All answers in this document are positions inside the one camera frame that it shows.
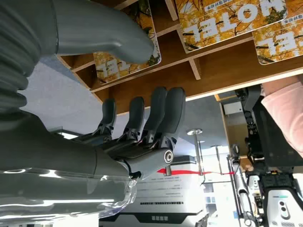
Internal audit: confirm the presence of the person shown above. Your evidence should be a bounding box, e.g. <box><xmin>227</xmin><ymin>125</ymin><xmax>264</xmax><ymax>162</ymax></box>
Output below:
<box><xmin>260</xmin><ymin>74</ymin><xmax>303</xmax><ymax>159</ymax></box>

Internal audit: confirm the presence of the ceiling light panel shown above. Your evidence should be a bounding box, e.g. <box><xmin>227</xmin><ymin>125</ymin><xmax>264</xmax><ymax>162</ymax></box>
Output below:
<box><xmin>48</xmin><ymin>126</ymin><xmax>80</xmax><ymax>140</ymax></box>

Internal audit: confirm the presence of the white display kiosk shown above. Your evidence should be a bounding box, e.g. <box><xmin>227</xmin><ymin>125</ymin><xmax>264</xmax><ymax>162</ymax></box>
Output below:
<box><xmin>99</xmin><ymin>155</ymin><xmax>209</xmax><ymax>227</ymax></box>

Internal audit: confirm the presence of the red barrier belt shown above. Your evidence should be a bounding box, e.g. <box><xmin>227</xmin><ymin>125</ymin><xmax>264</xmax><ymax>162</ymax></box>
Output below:
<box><xmin>157</xmin><ymin>168</ymin><xmax>235</xmax><ymax>176</ymax></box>

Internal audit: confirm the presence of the cardboard divider box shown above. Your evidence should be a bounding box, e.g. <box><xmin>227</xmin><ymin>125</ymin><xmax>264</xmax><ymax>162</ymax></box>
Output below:
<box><xmin>57</xmin><ymin>0</ymin><xmax>303</xmax><ymax>115</ymax></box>

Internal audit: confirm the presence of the wooden open cabinet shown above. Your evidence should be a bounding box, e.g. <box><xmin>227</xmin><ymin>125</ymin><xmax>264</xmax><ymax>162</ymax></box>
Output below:
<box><xmin>214</xmin><ymin>94</ymin><xmax>248</xmax><ymax>157</ymax></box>

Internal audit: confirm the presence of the small white box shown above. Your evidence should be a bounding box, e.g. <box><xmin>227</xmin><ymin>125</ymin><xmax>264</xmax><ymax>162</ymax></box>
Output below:
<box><xmin>224</xmin><ymin>101</ymin><xmax>244</xmax><ymax>115</ymax></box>

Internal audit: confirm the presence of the black articulated stand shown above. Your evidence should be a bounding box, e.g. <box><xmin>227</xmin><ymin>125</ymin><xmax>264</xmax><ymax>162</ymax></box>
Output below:
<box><xmin>235</xmin><ymin>87</ymin><xmax>261</xmax><ymax>171</ymax></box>

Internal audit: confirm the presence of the white humanoid robot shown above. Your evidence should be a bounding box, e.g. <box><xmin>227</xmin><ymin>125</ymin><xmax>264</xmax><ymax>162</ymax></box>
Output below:
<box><xmin>227</xmin><ymin>143</ymin><xmax>303</xmax><ymax>227</ymax></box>

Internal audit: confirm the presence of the chrome stanchion post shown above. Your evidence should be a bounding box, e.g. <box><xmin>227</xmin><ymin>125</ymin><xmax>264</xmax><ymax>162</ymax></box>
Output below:
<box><xmin>210</xmin><ymin>144</ymin><xmax>224</xmax><ymax>175</ymax></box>
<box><xmin>186</xmin><ymin>128</ymin><xmax>204</xmax><ymax>177</ymax></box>

